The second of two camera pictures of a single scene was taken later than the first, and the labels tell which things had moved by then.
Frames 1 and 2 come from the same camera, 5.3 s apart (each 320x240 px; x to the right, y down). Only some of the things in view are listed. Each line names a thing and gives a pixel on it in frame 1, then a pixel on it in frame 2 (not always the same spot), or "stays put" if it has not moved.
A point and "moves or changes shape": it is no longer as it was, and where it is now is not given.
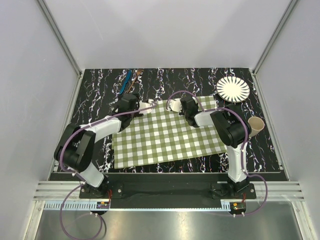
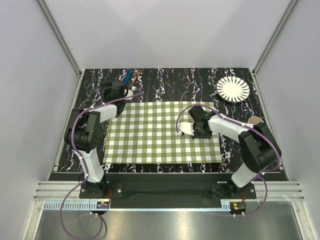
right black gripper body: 184,112 -> 199,134
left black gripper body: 136,114 -> 107,94
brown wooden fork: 138,71 stays put
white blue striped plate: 233,89 stays put
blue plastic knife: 125,81 stays put
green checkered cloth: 163,135 moves or changes shape
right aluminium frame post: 289,8 stays put
